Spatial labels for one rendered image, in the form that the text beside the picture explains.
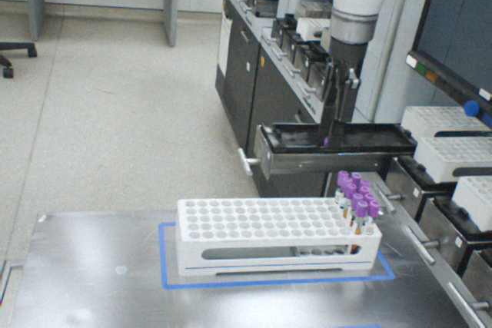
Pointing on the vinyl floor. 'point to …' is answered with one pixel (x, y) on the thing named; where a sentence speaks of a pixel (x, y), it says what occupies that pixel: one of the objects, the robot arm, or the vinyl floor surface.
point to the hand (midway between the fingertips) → (331, 128)
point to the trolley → (208, 282)
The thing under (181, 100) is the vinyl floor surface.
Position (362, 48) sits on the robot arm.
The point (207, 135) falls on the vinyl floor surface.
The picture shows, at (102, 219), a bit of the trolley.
